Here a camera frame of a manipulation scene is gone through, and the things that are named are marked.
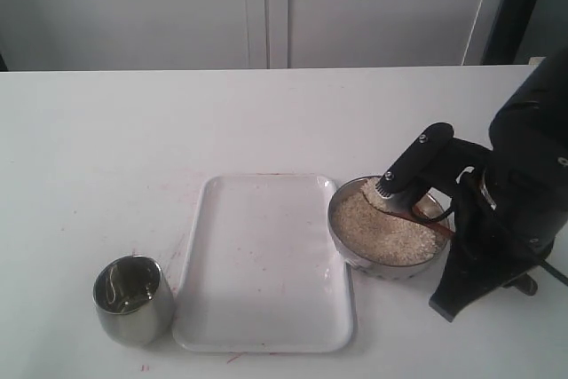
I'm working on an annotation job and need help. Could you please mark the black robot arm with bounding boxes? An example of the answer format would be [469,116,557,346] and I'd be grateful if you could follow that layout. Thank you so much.
[429,50,567,321]

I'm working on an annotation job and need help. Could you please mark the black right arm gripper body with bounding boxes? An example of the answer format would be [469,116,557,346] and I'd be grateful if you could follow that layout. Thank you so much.
[443,138,555,290]

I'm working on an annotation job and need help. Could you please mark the dark door frame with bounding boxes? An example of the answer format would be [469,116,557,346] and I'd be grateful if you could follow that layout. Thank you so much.
[481,0,538,65]

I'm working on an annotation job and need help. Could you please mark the white rectangular tray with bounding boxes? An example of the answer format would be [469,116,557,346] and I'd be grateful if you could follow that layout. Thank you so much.
[172,174,354,353]

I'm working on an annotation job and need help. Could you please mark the steel bowl of rice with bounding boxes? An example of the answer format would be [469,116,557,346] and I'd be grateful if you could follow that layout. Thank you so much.
[327,177,454,280]

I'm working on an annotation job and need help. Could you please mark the stainless steel cup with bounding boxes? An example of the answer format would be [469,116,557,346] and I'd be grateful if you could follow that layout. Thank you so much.
[92,255,175,347]

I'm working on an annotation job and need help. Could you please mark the white cabinet doors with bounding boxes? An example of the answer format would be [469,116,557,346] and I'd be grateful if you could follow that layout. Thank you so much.
[1,0,481,71]

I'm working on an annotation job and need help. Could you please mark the brown wooden spoon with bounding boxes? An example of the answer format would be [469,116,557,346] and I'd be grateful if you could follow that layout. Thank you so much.
[361,186,454,239]

